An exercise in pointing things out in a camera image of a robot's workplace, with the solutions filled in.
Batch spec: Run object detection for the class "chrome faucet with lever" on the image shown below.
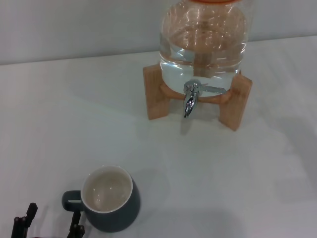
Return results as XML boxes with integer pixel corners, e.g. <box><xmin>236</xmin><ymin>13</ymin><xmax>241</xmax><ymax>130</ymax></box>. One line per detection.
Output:
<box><xmin>182</xmin><ymin>78</ymin><xmax>227</xmax><ymax>119</ymax></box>

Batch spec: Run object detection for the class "clear glass water jar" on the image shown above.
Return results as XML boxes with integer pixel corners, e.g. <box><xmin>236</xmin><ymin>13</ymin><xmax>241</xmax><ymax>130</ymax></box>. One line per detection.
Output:
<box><xmin>158</xmin><ymin>0</ymin><xmax>256</xmax><ymax>96</ymax></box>

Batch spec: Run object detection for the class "black ceramic cup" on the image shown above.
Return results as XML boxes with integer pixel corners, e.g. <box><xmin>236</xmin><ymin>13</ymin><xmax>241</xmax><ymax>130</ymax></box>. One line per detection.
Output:
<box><xmin>61</xmin><ymin>165</ymin><xmax>141</xmax><ymax>233</ymax></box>

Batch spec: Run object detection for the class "wooden jar stand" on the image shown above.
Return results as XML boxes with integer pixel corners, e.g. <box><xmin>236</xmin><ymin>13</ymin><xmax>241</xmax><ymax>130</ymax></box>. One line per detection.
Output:
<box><xmin>142</xmin><ymin>63</ymin><xmax>253</xmax><ymax>131</ymax></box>

